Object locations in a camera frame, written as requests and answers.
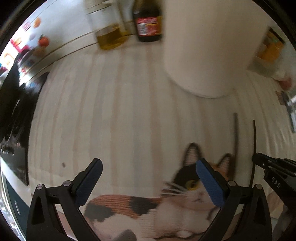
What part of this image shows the white cylindrical utensil holder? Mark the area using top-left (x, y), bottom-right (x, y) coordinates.
top-left (164, 1), bottom-right (270, 98)

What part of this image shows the striped cat placemat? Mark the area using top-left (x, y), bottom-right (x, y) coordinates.
top-left (28, 43), bottom-right (295, 240)

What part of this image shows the dark soy sauce bottle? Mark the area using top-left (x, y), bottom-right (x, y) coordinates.
top-left (132, 0), bottom-right (162, 42)

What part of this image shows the orange fruit magnet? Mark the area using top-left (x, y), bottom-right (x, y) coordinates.
top-left (38, 35), bottom-right (50, 48)

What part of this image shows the black gas stove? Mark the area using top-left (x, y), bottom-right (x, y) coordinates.
top-left (1, 65), bottom-right (49, 185)

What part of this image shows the dark brown chopstick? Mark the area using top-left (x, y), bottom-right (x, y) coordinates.
top-left (232, 113), bottom-right (239, 178)

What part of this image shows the black chopstick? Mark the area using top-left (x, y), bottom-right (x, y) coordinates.
top-left (249, 120), bottom-right (257, 188)

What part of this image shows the glass oil dispenser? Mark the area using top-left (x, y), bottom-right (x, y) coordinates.
top-left (84, 0), bottom-right (127, 50)

